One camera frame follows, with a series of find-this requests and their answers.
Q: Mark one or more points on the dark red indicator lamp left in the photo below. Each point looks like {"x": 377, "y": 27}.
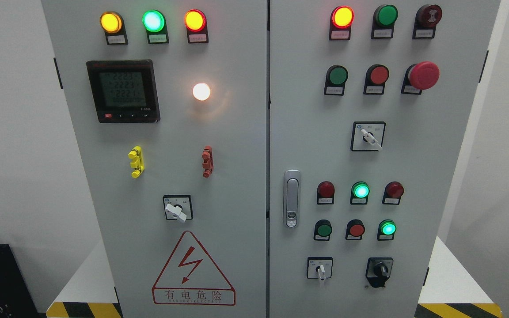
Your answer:
{"x": 325, "y": 193}

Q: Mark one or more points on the dark red indicator lamp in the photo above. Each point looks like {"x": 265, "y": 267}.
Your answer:
{"x": 325, "y": 193}
{"x": 393, "y": 193}

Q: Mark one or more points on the white lit round lamp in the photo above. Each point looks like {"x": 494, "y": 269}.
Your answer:
{"x": 201, "y": 91}

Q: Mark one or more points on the grey left cabinet door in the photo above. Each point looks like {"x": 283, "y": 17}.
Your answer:
{"x": 229, "y": 207}

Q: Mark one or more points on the grey cabinet door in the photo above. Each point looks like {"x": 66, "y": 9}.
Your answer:
{"x": 312, "y": 133}
{"x": 229, "y": 207}

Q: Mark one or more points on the green lit indicator lamp middle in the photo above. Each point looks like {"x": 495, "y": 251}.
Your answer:
{"x": 360, "y": 193}

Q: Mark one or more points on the green lit indicator lamp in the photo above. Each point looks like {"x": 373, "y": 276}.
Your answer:
{"x": 156, "y": 27}
{"x": 360, "y": 193}

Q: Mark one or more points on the green push button upper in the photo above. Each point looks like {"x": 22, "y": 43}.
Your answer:
{"x": 336, "y": 78}

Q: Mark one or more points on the red push button lower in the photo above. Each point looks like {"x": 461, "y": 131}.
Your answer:
{"x": 355, "y": 230}

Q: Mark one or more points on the red push button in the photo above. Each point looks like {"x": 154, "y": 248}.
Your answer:
{"x": 375, "y": 79}
{"x": 355, "y": 230}

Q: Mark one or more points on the grey right cabinet door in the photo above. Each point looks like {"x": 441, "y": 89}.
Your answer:
{"x": 312, "y": 133}

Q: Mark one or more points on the red electric hazard warning sticker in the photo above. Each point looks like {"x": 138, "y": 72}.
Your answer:
{"x": 190, "y": 276}

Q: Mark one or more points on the dark red indicator lamp right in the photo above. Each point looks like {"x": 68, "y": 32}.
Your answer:
{"x": 393, "y": 193}

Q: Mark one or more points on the black digital power meter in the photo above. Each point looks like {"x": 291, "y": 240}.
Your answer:
{"x": 124, "y": 91}

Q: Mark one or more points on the red push button upper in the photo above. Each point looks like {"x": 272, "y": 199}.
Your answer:
{"x": 375, "y": 79}

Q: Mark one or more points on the green lit push button lower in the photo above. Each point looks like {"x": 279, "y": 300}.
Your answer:
{"x": 386, "y": 230}

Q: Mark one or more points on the red-orange lit indicator lamp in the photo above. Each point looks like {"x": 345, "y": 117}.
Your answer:
{"x": 196, "y": 26}

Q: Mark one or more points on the red lit lamp right door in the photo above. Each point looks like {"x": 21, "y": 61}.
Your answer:
{"x": 341, "y": 21}

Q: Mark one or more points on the red emergency stop mushroom button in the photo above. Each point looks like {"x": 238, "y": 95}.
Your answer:
{"x": 419, "y": 77}

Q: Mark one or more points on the green unlit lamp top right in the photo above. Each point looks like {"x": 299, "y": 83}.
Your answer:
{"x": 384, "y": 19}

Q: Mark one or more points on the yellow indicator lamp top left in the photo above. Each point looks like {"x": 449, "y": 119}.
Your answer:
{"x": 114, "y": 28}

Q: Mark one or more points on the dark red buzzer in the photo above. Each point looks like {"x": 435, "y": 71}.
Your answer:
{"x": 426, "y": 20}

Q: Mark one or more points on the silver door latch handle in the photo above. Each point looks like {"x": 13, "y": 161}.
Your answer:
{"x": 291, "y": 188}

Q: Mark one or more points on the white selector switch left door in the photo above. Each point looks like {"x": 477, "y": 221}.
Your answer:
{"x": 178, "y": 207}

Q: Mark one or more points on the white selector switch upper right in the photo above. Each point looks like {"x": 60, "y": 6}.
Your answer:
{"x": 367, "y": 135}

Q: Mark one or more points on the white selector switch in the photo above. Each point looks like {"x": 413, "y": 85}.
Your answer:
{"x": 367, "y": 135}
{"x": 319, "y": 268}

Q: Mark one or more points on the white selector switch lower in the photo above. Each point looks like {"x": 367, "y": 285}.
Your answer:
{"x": 319, "y": 268}

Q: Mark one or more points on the black rotary knob switch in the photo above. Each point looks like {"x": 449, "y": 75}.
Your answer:
{"x": 378, "y": 271}

